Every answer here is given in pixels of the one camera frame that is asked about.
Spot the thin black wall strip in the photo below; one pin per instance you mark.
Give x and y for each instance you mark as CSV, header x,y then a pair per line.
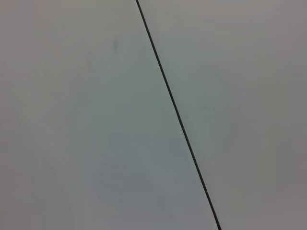
x,y
178,115

